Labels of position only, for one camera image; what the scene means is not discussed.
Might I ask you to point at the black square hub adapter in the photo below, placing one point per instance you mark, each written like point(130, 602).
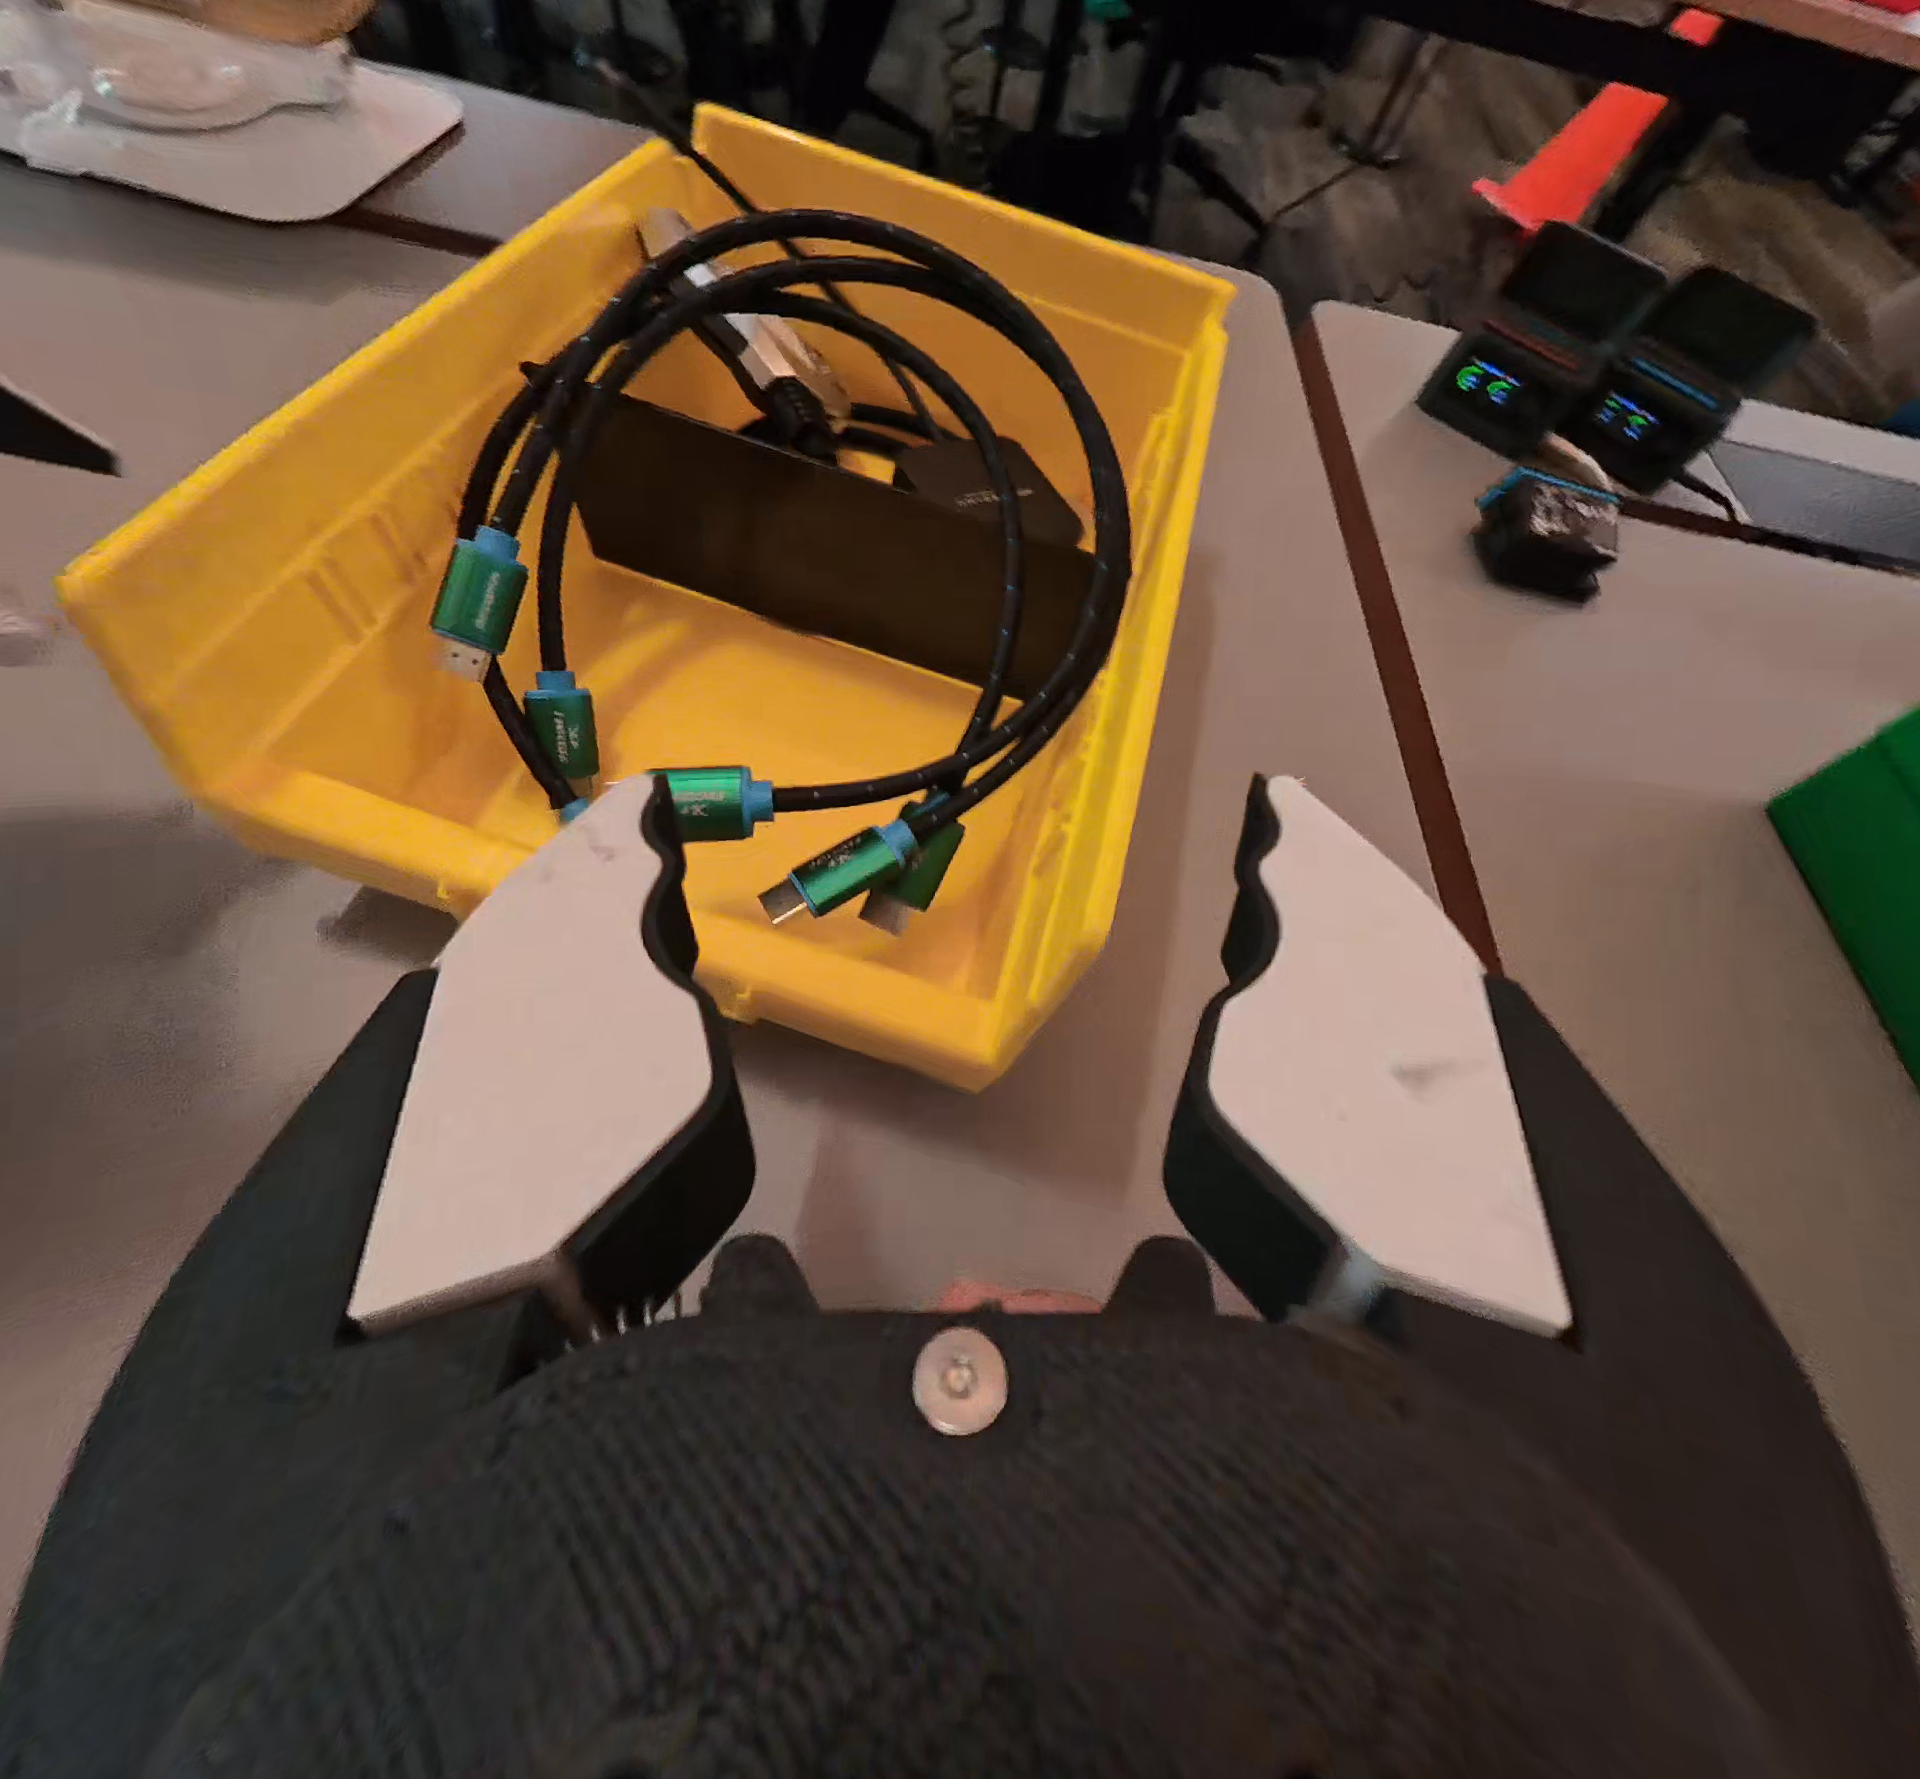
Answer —
point(991, 489)

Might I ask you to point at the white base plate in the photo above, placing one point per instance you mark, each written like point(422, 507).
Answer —
point(361, 144)

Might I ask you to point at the yellow plastic bin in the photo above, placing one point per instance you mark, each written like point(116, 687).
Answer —
point(299, 565)

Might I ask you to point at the clear plastic packaging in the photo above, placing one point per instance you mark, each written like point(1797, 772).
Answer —
point(180, 84)

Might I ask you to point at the black bin divider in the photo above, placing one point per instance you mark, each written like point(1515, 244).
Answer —
point(779, 550)

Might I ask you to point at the dark grey flat device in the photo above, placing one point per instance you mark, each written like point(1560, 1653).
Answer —
point(1830, 497)

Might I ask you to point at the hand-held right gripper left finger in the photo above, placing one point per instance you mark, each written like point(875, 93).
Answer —
point(556, 1061)

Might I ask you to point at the black battery with blue trim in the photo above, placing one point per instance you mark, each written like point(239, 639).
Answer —
point(1546, 533)

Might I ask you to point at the orange traffic cone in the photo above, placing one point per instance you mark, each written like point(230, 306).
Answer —
point(1591, 158)

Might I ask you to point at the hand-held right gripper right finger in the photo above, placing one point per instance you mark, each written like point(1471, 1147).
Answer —
point(1379, 1061)

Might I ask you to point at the green plastic bin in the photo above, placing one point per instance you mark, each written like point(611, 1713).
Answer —
point(1861, 880)

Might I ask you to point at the black battery charging case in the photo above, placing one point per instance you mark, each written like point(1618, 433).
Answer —
point(1726, 324)
point(1560, 294)

